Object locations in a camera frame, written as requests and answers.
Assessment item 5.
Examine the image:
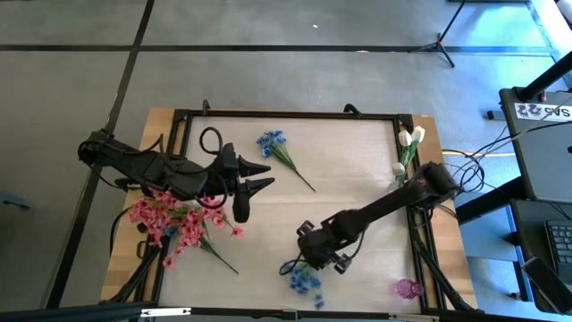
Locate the black tripod stand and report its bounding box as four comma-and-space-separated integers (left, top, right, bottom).
408, 0, 467, 69

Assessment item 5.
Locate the silver aluminium extrusion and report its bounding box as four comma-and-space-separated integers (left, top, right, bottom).
387, 312, 442, 322
139, 307, 192, 318

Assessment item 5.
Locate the black keyboard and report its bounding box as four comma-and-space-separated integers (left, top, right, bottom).
543, 218, 572, 287

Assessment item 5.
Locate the black diagonal pole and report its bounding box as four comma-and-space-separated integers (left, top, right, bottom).
517, 51, 572, 102

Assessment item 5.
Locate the black side desk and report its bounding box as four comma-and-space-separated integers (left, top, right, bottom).
453, 176, 572, 314

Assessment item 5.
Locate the purple glass vase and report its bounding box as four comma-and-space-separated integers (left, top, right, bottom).
395, 275, 425, 298

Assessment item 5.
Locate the blue artificial flower bunch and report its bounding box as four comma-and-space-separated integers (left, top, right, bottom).
288, 262, 326, 310
256, 129, 316, 193
164, 225, 240, 275

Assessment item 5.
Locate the grey laptop with sticker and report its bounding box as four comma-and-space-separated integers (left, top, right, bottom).
499, 87, 572, 205

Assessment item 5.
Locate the grey floor object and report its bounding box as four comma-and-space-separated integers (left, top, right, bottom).
0, 191, 36, 212

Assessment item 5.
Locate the black smartphone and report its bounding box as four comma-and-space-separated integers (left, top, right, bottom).
521, 256, 572, 314

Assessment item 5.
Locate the black overhead beam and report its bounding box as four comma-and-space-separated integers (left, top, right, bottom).
0, 303, 572, 322

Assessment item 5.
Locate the black cable bundle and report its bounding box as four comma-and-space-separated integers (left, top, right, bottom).
441, 119, 519, 194

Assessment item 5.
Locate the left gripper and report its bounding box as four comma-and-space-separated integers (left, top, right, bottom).
206, 141, 276, 224

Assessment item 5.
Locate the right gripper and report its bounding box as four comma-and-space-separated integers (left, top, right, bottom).
296, 218, 353, 275

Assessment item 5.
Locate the black arm base cable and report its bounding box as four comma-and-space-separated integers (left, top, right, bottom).
109, 206, 148, 258

